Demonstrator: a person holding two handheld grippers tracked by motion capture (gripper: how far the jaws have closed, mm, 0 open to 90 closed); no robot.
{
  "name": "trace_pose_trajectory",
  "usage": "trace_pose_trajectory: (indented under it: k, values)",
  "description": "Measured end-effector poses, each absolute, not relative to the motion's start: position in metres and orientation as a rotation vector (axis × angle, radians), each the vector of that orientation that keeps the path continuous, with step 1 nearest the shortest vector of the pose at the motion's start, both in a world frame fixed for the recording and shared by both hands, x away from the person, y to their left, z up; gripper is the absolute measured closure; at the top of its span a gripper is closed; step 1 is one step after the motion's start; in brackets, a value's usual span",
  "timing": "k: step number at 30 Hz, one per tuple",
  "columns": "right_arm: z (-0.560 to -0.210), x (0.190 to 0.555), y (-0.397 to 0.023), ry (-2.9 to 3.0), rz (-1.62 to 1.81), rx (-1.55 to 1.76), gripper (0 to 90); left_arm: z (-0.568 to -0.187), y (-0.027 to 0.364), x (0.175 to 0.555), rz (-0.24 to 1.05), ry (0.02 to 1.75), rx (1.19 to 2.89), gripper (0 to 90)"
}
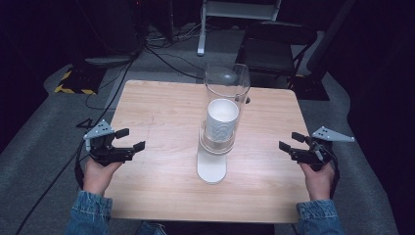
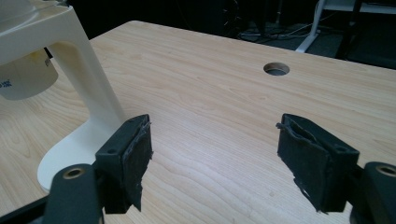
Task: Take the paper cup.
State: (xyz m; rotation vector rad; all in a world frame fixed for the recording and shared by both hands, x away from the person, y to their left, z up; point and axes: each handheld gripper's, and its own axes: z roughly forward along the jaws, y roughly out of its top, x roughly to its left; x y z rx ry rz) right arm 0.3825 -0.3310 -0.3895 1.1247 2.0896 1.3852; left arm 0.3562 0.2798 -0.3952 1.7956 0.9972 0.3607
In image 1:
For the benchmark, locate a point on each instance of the black yellow striped floor plate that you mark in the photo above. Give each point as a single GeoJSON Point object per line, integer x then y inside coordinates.
{"type": "Point", "coordinates": [81, 81]}

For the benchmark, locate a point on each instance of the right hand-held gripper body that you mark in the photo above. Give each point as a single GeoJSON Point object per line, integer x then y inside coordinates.
{"type": "Point", "coordinates": [313, 153]}

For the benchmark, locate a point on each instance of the white paper cup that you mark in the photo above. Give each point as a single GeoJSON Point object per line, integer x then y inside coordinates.
{"type": "Point", "coordinates": [222, 122]}

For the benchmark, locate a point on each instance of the white metal stand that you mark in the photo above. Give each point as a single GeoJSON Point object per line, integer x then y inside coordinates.
{"type": "Point", "coordinates": [202, 36]}

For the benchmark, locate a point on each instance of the clear tube cup dispenser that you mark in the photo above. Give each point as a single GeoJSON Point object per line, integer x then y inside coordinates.
{"type": "Point", "coordinates": [212, 168]}

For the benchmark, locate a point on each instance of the black slanted stand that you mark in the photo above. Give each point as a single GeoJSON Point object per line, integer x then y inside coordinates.
{"type": "Point", "coordinates": [323, 49]}

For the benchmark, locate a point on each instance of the grey flat stand base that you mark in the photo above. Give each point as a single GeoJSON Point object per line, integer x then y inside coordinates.
{"type": "Point", "coordinates": [109, 60]}

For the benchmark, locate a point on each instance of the person's right hand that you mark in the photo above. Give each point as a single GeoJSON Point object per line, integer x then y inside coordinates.
{"type": "Point", "coordinates": [318, 182]}

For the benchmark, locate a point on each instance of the black folding chair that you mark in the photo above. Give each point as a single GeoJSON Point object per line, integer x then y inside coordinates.
{"type": "Point", "coordinates": [270, 49]}

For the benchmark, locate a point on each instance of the person's left hand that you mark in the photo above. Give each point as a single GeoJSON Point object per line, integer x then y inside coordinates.
{"type": "Point", "coordinates": [98, 178]}

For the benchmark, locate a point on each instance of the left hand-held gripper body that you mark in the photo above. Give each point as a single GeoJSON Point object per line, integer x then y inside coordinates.
{"type": "Point", "coordinates": [107, 153]}

